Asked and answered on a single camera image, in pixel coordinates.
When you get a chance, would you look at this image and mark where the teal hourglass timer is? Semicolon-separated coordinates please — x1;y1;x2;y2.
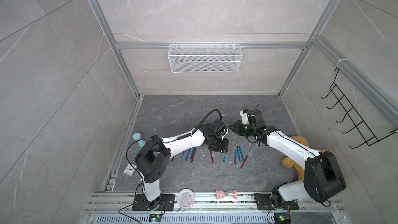
133;132;146;147

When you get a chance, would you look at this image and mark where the pink hourglass timer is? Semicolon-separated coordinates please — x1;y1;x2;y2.
216;189;238;200

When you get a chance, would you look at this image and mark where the white wire mesh basket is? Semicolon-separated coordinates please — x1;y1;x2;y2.
167;44;243;73

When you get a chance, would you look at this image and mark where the black wire hook rack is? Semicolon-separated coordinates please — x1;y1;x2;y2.
320;67;398;149

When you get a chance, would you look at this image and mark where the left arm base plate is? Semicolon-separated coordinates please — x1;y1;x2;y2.
132;194;175;211

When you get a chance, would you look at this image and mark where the brown teddy bear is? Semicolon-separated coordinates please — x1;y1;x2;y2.
282;136;309;181

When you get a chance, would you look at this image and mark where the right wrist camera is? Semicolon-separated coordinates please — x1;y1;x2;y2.
239;109;250;124

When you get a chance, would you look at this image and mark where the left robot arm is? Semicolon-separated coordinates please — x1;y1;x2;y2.
134;119;229;202

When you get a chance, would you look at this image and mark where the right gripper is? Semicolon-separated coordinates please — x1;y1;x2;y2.
229;120;256;138

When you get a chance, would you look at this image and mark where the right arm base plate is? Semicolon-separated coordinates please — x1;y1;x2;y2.
253;193;299;211

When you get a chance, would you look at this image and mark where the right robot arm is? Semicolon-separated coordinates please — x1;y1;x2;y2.
229;109;347;207

